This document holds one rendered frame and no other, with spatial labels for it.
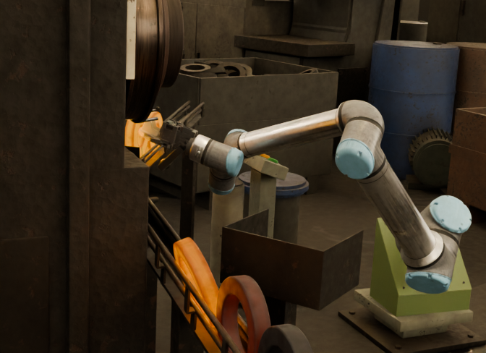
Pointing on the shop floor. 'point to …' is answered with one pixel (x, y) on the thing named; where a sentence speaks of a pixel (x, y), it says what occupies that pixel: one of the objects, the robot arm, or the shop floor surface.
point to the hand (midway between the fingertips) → (137, 130)
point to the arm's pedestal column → (463, 339)
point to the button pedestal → (264, 186)
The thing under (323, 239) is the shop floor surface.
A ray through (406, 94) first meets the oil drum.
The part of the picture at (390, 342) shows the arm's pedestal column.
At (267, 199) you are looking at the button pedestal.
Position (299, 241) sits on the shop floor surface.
